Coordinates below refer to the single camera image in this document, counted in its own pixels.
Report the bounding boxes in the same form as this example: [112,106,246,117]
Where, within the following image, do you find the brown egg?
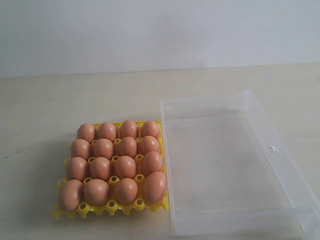
[141,120,160,138]
[114,178,138,205]
[66,157,89,182]
[119,120,139,139]
[141,151,164,176]
[58,179,84,212]
[92,138,116,159]
[83,179,111,206]
[140,135,161,155]
[142,171,167,205]
[118,136,138,158]
[97,121,118,142]
[77,123,97,144]
[70,139,93,161]
[89,157,112,181]
[114,155,137,179]

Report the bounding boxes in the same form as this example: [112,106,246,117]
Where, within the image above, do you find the yellow plastic egg tray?
[52,120,169,219]

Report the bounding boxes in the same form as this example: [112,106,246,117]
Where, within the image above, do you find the clear plastic container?
[160,90,320,240]

